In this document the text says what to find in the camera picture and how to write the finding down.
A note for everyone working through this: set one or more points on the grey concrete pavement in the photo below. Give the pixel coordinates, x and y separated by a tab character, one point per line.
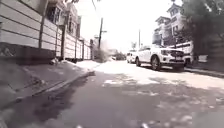
43	75

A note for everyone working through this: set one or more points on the utility pole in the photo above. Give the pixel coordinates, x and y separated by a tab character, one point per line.
100	33

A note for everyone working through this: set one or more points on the thin pole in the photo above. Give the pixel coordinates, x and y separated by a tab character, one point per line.
139	38

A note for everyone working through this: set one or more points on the white car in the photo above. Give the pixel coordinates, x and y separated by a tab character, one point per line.
131	56

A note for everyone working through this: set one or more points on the building behind fence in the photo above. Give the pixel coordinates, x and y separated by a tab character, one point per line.
63	15

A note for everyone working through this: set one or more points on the large dark tree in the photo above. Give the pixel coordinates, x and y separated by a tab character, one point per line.
203	26

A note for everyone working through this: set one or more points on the grey asphalt road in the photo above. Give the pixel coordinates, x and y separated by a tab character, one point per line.
120	100

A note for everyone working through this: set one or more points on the white pickup truck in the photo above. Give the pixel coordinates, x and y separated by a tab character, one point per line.
160	56

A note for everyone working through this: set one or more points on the pale slatted fence wall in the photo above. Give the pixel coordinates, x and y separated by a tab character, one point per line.
23	30

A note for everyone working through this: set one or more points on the multi-storey building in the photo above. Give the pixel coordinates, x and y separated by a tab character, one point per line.
168	26

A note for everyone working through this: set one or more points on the bush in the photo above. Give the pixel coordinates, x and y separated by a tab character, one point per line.
100	55

